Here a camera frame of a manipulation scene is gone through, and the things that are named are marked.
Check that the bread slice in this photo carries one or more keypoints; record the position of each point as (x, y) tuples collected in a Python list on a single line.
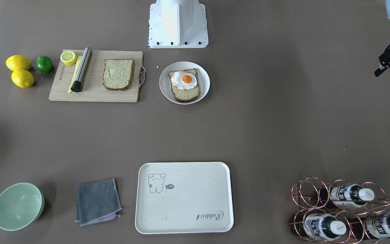
[(186, 95), (118, 74)]

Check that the cream rectangular tray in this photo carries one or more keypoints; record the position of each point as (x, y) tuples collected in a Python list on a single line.
[(184, 197)]

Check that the upper dark drink bottle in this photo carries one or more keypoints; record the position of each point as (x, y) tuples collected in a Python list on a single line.
[(343, 197)]

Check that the lower drink bottle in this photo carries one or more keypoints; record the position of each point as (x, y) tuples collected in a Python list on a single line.
[(320, 227), (376, 227)]

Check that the white round plate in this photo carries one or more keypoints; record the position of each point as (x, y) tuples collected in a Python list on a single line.
[(165, 82)]

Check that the fried egg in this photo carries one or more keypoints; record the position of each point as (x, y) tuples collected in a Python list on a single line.
[(183, 80)]

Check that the bread slice on plate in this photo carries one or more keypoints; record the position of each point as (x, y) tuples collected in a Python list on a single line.
[(186, 95)]

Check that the wooden cutting board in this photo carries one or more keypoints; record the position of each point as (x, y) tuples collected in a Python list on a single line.
[(93, 89)]

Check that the steel muddler black tip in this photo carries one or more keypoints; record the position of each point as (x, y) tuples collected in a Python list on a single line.
[(77, 85)]

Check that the half lemon slice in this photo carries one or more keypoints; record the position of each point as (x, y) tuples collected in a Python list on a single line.
[(68, 57)]

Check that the grey folded cloth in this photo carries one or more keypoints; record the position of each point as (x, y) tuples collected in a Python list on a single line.
[(97, 202)]

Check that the green lime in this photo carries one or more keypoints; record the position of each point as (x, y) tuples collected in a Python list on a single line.
[(44, 64)]

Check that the lower yellow lemon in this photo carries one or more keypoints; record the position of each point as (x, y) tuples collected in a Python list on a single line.
[(22, 78)]

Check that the yellow lemon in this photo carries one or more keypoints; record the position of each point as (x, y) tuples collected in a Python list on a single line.
[(17, 62), (22, 78)]

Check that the upper yellow lemon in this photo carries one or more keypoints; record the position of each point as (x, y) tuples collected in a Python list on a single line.
[(17, 62)]

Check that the light green bowl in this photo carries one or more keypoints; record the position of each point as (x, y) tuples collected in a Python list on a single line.
[(20, 205)]

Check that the copper wire bottle rack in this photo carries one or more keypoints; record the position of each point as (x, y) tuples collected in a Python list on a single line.
[(340, 212)]

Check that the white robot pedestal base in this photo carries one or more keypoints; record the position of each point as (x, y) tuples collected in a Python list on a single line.
[(177, 24)]

